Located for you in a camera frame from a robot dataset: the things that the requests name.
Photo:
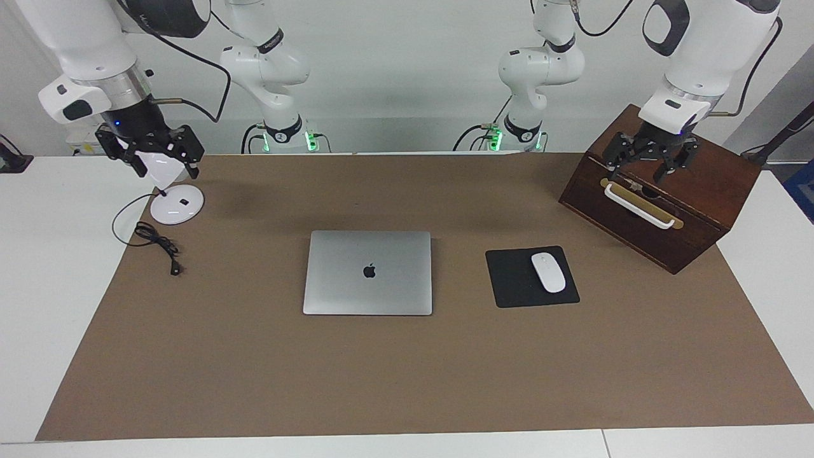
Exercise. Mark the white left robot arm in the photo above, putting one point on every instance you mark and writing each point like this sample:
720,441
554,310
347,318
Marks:
712,51

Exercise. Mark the black stand leg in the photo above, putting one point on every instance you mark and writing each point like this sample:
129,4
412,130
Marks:
785,130

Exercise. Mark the dark wooden box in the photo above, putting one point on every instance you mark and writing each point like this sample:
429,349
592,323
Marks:
699,210

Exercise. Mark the black mouse pad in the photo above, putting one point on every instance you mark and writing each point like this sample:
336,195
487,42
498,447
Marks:
509,280

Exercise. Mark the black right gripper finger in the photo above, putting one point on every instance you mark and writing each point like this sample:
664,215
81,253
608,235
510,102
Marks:
189,147
117,145

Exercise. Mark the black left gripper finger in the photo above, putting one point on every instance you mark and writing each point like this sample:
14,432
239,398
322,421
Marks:
683,154
623,149

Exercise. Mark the white desk lamp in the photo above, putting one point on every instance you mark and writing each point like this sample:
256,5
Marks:
175,207

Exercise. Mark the white wall power strip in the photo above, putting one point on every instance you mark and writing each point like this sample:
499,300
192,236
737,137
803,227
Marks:
82,137

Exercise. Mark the blue crate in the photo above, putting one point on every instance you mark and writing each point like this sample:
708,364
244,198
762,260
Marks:
802,191

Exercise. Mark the black clamp mount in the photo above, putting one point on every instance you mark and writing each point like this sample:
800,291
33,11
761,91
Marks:
13,162

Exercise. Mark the white computer mouse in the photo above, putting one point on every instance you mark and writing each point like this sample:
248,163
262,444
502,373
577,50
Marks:
548,272

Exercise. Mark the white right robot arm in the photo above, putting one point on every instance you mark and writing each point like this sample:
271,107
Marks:
82,38

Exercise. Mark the silver laptop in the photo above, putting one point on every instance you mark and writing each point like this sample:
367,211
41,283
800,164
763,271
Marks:
356,292

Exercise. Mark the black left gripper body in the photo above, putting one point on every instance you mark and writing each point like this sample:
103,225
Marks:
658,140

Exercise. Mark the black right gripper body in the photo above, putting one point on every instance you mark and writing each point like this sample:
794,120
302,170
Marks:
140,127

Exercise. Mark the brown table mat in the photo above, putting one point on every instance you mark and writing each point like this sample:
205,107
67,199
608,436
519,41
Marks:
254,369

